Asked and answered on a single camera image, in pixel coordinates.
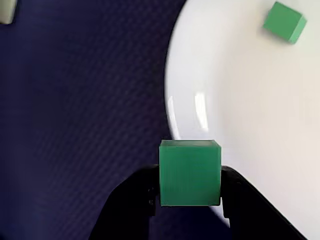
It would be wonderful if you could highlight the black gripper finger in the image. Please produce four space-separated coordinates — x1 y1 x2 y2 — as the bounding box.
87 163 161 240
221 166 308 240

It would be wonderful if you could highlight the green cube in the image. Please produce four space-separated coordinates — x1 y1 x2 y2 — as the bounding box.
262 1 308 46
158 139 223 208

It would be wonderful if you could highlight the white round plate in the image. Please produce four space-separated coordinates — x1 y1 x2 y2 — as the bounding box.
163 0 320 240

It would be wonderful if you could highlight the blue woven table cloth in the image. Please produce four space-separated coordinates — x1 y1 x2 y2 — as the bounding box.
0 0 231 240

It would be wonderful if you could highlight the computer monitor silver stand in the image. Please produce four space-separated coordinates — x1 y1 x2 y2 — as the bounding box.
0 0 17 25

